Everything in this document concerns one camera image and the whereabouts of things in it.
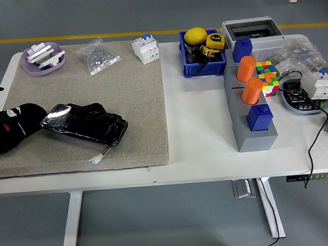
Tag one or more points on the blue plastic bin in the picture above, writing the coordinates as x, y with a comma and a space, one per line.
202, 69

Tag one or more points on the grey block holder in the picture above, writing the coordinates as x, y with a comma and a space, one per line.
255, 140

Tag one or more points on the black rag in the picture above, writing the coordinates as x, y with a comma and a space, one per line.
30, 118

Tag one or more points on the metal floor plate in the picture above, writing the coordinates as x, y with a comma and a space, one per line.
244, 189

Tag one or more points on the white switch plate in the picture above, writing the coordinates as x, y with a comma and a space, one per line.
54, 59
39, 53

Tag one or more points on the white table leg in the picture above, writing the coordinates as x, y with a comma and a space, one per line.
72, 219
268, 205

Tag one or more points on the orange cylinder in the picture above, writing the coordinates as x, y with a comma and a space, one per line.
246, 69
252, 93

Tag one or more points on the yellow tape measure round label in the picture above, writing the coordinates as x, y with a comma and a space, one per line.
216, 40

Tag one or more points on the purple dish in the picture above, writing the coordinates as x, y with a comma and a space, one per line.
28, 67

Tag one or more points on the clear bag of screws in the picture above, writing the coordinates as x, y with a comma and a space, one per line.
97, 57

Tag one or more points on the table control panel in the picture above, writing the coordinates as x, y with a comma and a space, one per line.
308, 177

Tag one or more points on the black plastic-wrapped panel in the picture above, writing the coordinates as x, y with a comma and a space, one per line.
91, 123

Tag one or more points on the blue square block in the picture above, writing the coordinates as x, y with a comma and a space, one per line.
260, 119
242, 50

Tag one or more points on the grey electrical enclosure box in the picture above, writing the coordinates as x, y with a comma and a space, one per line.
262, 44

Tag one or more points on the white circuit breaker blue toggles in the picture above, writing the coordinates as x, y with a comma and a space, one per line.
320, 85
144, 49

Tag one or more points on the yellow lemon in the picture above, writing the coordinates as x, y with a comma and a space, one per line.
195, 36

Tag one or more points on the clear bags of parts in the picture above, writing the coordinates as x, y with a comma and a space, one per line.
302, 52

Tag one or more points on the yellow black tape measure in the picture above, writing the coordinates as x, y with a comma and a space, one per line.
209, 52

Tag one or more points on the grey-brown mat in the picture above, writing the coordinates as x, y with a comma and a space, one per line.
94, 85

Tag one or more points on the colourful puzzle cube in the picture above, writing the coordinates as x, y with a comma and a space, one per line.
271, 86
267, 67

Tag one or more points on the blue-grey dish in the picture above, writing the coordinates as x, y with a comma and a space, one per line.
292, 107

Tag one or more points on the green circuit board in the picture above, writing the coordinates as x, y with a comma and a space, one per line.
300, 102

